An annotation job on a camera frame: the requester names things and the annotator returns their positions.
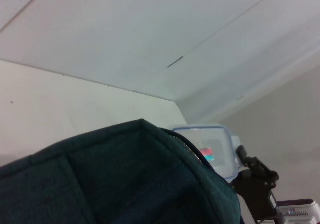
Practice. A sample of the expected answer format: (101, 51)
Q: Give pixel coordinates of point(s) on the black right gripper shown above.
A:
(257, 196)

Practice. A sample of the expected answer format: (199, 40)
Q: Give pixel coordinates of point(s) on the clear plastic food container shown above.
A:
(215, 136)

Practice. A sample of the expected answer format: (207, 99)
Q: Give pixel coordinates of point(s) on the dark teal insulated lunch bag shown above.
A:
(125, 179)

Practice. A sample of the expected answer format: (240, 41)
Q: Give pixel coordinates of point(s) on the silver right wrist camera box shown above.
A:
(300, 212)

